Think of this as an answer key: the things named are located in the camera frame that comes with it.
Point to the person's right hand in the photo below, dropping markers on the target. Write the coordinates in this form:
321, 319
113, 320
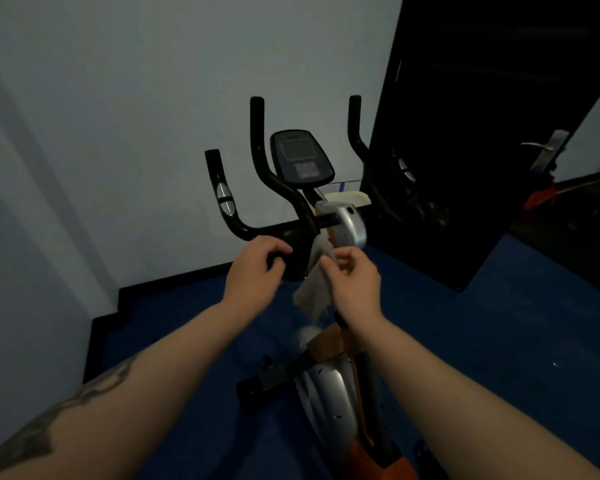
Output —
357, 294

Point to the person's left hand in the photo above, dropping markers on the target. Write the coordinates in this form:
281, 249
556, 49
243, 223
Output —
250, 279

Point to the person's right thumb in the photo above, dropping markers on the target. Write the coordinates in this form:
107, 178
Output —
328, 272

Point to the person's left thumb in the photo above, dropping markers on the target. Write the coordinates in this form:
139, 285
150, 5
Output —
279, 269

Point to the white cleaning cloth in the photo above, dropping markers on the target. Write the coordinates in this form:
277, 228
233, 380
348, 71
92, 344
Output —
312, 294

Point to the person's right forearm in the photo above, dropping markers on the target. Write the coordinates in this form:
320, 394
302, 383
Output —
455, 409

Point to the person's left forearm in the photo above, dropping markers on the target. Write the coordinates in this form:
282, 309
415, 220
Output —
130, 394

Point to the white tray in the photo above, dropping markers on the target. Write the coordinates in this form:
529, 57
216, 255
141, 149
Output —
347, 198

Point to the exercise bike console display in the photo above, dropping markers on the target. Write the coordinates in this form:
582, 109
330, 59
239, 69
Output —
300, 157

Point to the black baseboard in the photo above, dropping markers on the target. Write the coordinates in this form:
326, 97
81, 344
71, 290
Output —
130, 299

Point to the black door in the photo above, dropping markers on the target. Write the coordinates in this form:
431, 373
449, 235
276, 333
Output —
470, 119

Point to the orange object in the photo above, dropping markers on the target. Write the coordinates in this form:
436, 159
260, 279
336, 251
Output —
545, 194

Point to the silver orange exercise bike frame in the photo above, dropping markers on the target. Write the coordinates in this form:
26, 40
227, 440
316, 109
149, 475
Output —
330, 394

